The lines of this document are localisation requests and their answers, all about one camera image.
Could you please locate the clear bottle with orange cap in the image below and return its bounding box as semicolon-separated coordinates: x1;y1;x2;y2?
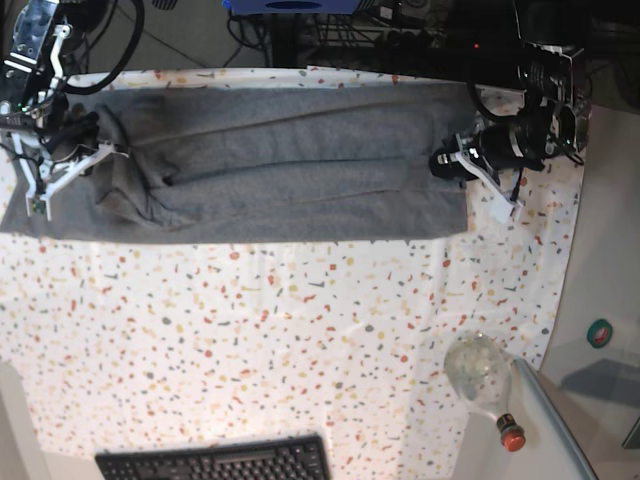
444;332;526;453

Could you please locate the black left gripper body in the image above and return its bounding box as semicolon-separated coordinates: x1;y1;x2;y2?
475;119;548;172

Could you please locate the black computer keyboard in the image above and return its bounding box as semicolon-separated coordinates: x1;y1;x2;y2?
95;435;331;480

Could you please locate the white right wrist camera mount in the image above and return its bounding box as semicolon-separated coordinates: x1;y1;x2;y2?
1;129;129;220

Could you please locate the grey t-shirt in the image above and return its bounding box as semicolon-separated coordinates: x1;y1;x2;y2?
1;84;475;244

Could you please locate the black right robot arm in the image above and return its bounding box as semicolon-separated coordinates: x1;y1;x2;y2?
1;1;145;154

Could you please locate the blue box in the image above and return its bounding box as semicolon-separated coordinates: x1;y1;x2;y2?
222;0;378;15

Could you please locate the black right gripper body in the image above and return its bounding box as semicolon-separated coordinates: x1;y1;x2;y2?
24;99;79;165

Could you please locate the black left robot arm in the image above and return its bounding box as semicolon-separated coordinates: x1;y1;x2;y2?
429;1;591;181

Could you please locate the terrazzo patterned tablecloth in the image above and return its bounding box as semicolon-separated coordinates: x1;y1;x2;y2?
0;65;593;480

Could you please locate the green tape roll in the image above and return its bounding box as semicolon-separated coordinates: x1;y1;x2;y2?
586;319;614;349

